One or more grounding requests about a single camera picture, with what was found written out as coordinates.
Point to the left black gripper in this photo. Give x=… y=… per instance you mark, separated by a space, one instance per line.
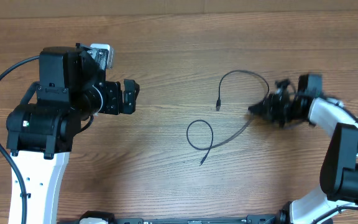
x=114 y=106

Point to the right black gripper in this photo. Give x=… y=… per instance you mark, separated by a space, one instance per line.
x=267 y=109

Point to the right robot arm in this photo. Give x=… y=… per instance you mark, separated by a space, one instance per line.
x=338 y=180

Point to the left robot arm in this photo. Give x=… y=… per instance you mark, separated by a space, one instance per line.
x=72 y=88

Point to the cardboard back panel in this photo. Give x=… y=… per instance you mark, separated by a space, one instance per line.
x=71 y=8

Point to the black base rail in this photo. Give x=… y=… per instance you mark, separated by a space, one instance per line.
x=250 y=219

